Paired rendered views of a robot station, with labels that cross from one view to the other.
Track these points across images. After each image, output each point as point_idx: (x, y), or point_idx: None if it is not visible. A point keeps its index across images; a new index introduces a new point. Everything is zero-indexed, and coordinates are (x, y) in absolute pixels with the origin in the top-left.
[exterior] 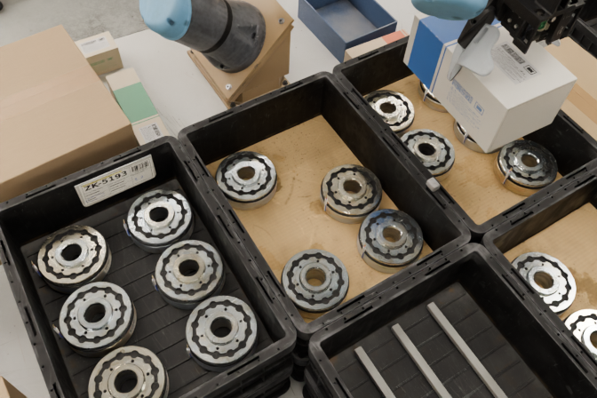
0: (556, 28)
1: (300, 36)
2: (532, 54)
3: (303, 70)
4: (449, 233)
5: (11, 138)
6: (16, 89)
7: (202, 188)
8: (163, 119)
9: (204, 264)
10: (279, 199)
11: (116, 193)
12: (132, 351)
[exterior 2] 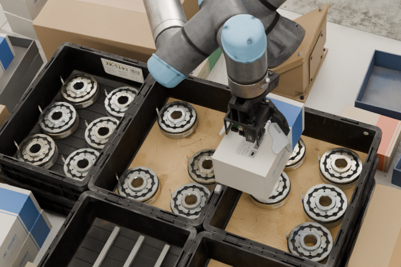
0: (245, 134)
1: (355, 78)
2: (267, 149)
3: (326, 99)
4: None
5: (111, 18)
6: None
7: (135, 100)
8: (219, 65)
9: (110, 135)
10: (181, 142)
11: (122, 77)
12: (50, 141)
